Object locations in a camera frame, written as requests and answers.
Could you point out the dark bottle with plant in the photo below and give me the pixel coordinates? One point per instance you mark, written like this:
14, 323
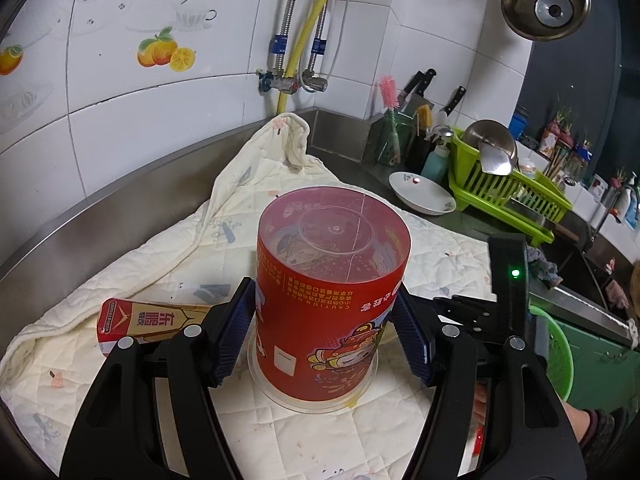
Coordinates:
567, 147

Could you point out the steel faucet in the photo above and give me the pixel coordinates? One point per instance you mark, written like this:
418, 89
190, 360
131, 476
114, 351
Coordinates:
607, 210

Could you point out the glass bottle with plant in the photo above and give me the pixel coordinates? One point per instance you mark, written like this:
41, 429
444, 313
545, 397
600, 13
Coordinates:
586, 162

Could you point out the red and gold drink carton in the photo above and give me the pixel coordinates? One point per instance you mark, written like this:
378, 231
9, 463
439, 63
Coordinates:
150, 317

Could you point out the green plastic basket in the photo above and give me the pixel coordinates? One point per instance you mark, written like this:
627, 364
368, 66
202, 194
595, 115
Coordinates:
555, 355

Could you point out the person's right forearm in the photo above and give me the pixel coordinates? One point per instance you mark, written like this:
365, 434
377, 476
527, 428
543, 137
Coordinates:
600, 432

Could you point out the pink bottle brush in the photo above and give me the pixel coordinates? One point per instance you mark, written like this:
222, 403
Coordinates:
387, 92

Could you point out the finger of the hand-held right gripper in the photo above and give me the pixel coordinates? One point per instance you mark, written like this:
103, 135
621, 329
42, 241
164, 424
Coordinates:
462, 306
485, 330

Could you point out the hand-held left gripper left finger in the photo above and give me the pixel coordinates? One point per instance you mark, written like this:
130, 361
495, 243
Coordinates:
232, 330

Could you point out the steel scoop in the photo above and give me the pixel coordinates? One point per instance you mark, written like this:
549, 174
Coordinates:
497, 160

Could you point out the bundle of chopsticks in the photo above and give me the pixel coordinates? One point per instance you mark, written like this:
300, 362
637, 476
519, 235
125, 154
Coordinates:
554, 167

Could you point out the white pump bottle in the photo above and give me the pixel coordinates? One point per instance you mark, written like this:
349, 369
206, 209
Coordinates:
632, 205

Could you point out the white plate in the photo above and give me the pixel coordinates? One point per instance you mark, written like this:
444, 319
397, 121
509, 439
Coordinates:
420, 192

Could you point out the small white box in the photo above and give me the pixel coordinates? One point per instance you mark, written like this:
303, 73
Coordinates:
599, 187

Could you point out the grey rag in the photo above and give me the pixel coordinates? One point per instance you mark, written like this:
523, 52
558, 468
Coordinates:
545, 267

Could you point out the green dish rack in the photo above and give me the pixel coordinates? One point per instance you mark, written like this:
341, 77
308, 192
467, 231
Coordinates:
470, 182

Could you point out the brass water valve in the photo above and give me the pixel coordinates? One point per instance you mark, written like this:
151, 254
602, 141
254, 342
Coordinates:
280, 82
315, 81

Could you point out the green cabinet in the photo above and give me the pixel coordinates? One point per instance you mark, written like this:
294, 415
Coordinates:
600, 360

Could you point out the cream quilted cloth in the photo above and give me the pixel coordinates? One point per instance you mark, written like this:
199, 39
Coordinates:
175, 250

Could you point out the red printed plastic cup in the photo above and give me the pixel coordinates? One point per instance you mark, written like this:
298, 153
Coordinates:
325, 310

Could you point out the steel bowl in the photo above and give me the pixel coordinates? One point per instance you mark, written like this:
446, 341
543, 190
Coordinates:
487, 132

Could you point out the knife block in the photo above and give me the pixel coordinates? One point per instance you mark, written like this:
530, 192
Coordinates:
417, 135

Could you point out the blue jar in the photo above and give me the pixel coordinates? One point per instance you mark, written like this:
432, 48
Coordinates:
518, 122

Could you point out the red labelled bottle with plant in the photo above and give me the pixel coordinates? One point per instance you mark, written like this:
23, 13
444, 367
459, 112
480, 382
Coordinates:
550, 137

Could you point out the teal bottle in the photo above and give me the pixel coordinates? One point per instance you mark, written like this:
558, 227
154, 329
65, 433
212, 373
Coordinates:
435, 165

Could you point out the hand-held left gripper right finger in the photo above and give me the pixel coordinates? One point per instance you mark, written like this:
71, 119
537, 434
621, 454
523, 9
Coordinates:
412, 345

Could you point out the glass jar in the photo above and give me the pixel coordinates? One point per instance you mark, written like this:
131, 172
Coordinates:
392, 142

